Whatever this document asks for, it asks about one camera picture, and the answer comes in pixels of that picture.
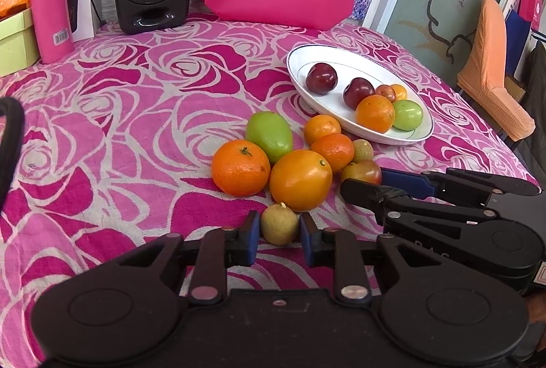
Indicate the pink rose tablecloth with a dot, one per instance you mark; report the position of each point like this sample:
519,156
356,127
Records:
128,116

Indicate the white product box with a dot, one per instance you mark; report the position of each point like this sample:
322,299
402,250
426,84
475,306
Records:
83,18

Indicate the dark covered chair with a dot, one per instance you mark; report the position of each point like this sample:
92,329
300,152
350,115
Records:
537,116

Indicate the green mango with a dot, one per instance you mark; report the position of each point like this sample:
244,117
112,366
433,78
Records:
269,136

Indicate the dark red plum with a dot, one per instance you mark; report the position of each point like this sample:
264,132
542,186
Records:
358,93
321,79

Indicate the glass door with cartoon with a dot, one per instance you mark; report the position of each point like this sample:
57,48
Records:
426,31

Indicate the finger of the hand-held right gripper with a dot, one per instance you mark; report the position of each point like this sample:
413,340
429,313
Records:
405,182
362,191

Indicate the large yellow-orange orange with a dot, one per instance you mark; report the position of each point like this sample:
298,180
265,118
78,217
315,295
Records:
300,179

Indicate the round green apple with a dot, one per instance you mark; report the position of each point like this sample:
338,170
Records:
407,115

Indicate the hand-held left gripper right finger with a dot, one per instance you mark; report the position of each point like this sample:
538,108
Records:
307,240

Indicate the green shoebox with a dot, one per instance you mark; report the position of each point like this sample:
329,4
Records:
17,48

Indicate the tangerine with stem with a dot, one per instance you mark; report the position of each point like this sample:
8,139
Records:
241,167

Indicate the orange covered chair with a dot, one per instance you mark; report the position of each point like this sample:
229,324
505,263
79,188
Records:
490,65

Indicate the small tangerine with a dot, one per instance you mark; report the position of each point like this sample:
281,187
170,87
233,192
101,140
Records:
332,151
322,128

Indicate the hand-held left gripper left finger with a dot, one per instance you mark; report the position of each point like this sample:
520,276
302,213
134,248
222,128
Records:
254,238

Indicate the small oval orange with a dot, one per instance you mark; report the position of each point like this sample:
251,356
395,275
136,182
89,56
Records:
400,91

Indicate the large deep-orange orange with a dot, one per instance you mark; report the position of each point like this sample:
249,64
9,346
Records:
375,113

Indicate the pink thermos bottle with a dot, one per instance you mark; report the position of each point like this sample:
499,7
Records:
49,10

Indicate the small yellow-green jujube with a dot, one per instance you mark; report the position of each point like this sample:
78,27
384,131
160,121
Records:
279,224

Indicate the white plate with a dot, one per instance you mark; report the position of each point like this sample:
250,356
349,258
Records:
341,61

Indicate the small green-brown jujube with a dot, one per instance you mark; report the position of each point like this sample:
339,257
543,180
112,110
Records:
363,150

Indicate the blue hanging bag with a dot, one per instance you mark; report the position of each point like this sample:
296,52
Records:
518,44

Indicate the red-green apple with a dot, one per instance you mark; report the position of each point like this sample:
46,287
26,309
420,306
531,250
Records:
361,172

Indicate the small red-pink apple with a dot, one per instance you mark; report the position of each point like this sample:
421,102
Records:
385,91

